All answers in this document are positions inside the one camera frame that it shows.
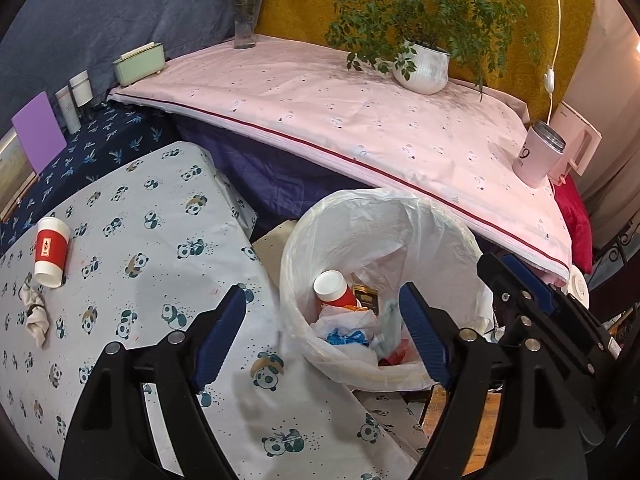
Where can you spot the dark purple sheet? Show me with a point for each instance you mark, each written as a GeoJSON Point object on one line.
{"type": "Point", "coordinates": [260, 165]}

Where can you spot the white bin with plastic bag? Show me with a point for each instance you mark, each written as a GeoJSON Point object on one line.
{"type": "Point", "coordinates": [360, 220]}

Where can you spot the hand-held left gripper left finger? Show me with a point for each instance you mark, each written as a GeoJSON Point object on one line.
{"type": "Point", "coordinates": [220, 342]}

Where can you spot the red and white paper cup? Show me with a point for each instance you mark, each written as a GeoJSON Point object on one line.
{"type": "Point", "coordinates": [50, 250]}
{"type": "Point", "coordinates": [332, 285]}

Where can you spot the blue backdrop cloth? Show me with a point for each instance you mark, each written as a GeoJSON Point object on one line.
{"type": "Point", "coordinates": [100, 10]}

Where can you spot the panda printed sheet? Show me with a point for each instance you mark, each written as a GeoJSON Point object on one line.
{"type": "Point", "coordinates": [150, 220]}

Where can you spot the beige curtain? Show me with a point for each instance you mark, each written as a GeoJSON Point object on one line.
{"type": "Point", "coordinates": [615, 85]}

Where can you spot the green leafy plant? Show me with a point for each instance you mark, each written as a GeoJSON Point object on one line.
{"type": "Point", "coordinates": [425, 5]}

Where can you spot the purple board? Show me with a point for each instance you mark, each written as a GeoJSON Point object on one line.
{"type": "Point", "coordinates": [39, 132]}

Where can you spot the orange wrapper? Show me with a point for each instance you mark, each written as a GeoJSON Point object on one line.
{"type": "Point", "coordinates": [395, 357]}
{"type": "Point", "coordinates": [357, 308]}

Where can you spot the pink and white box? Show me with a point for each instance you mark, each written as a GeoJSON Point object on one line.
{"type": "Point", "coordinates": [580, 135]}

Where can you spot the pale green tissue box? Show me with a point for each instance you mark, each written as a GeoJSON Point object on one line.
{"type": "Point", "coordinates": [137, 65]}

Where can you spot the silver metal box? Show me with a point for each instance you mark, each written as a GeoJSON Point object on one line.
{"type": "Point", "coordinates": [15, 175]}

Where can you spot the beige cloth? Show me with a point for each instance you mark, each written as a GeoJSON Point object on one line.
{"type": "Point", "coordinates": [272, 250]}

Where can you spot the white round lid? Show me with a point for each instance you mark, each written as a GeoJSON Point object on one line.
{"type": "Point", "coordinates": [579, 285]}

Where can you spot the white plant pot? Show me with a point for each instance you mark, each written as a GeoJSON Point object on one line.
{"type": "Point", "coordinates": [422, 70]}

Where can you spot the pink blanket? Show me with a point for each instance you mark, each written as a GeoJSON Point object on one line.
{"type": "Point", "coordinates": [325, 110]}

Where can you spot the pink mug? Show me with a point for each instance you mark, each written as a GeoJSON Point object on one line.
{"type": "Point", "coordinates": [535, 157]}

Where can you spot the red cloth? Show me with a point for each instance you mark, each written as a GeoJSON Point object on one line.
{"type": "Point", "coordinates": [577, 225]}

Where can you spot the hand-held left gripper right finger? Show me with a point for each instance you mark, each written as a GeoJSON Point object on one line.
{"type": "Point", "coordinates": [425, 342]}

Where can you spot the slim white bottle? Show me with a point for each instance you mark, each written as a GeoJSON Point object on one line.
{"type": "Point", "coordinates": [67, 110]}

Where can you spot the glass vase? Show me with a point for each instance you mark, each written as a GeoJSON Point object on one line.
{"type": "Point", "coordinates": [245, 27]}

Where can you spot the crumpled white cloth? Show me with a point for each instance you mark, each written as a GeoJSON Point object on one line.
{"type": "Point", "coordinates": [37, 325]}

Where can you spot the grey foil bag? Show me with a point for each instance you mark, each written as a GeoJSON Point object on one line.
{"type": "Point", "coordinates": [390, 330]}

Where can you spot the yellow backdrop cloth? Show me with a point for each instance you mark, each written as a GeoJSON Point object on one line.
{"type": "Point", "coordinates": [300, 20]}

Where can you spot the gold and black cigarette box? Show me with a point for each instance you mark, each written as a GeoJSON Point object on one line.
{"type": "Point", "coordinates": [365, 296]}

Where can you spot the navy printed cloth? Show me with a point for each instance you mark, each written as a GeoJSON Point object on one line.
{"type": "Point", "coordinates": [120, 135]}

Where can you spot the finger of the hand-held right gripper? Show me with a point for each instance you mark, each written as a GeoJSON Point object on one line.
{"type": "Point", "coordinates": [507, 300]}
{"type": "Point", "coordinates": [535, 280]}

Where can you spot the wide white bottle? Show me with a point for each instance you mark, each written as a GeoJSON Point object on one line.
{"type": "Point", "coordinates": [82, 92]}

